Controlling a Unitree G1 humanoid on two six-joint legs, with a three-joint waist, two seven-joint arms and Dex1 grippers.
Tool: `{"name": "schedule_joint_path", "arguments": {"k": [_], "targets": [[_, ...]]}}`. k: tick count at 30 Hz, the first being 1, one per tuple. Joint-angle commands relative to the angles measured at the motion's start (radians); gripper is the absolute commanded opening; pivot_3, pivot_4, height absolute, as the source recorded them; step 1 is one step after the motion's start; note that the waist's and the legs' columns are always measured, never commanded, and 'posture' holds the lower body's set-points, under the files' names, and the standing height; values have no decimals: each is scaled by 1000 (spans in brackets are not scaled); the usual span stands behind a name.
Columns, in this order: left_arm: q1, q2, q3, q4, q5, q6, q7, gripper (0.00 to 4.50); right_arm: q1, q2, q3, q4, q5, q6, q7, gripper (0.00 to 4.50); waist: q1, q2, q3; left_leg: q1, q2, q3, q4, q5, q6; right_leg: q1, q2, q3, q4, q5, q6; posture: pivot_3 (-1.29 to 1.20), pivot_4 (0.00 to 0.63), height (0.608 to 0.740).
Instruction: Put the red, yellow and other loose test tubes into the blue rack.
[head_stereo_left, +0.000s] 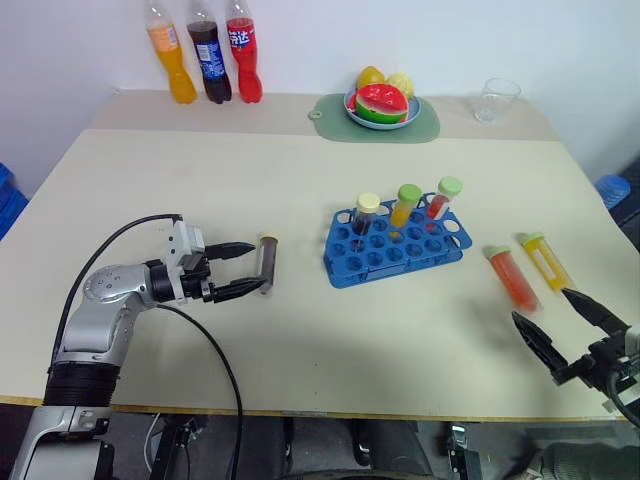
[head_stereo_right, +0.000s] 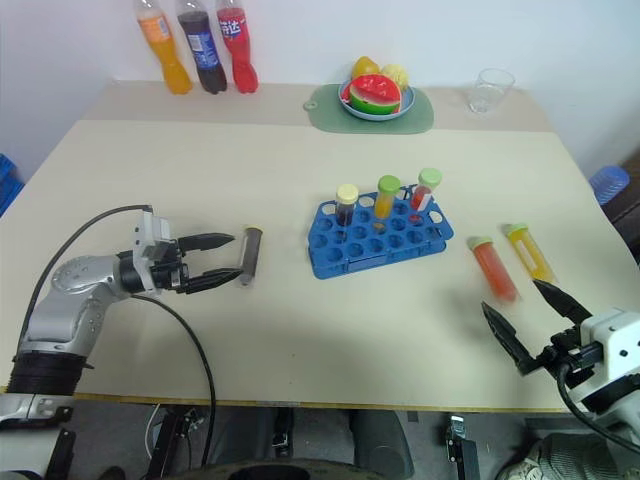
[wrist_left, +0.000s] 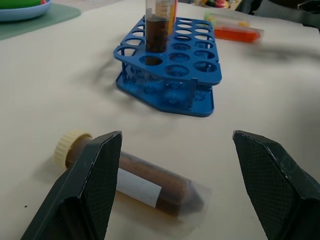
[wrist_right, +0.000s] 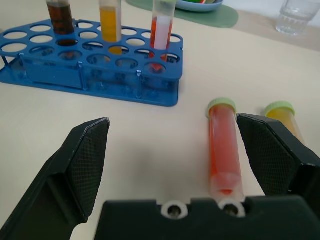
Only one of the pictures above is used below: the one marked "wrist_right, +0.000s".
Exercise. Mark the brown liquid tube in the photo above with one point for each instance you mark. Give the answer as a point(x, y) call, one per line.
point(61, 18)

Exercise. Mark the blue test tube rack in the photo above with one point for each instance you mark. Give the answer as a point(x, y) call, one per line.
point(95, 65)

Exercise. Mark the clear drinking glass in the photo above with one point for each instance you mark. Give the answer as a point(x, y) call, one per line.
point(296, 16)

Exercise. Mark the yellow liquid tube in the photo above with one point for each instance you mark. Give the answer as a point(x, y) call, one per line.
point(110, 22)
point(285, 117)

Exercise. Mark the colourful food on plate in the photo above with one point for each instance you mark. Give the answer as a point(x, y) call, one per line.
point(200, 1)

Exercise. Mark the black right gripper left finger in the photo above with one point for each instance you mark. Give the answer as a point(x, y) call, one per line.
point(75, 170)

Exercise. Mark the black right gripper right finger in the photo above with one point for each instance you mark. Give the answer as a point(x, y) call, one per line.
point(275, 160)

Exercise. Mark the green oval placemat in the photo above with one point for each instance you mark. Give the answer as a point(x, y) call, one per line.
point(212, 17)

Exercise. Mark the red liquid tube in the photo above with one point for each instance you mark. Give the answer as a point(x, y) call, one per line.
point(161, 27)
point(225, 150)

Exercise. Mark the light blue plate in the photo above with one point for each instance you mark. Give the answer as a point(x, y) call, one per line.
point(200, 6)

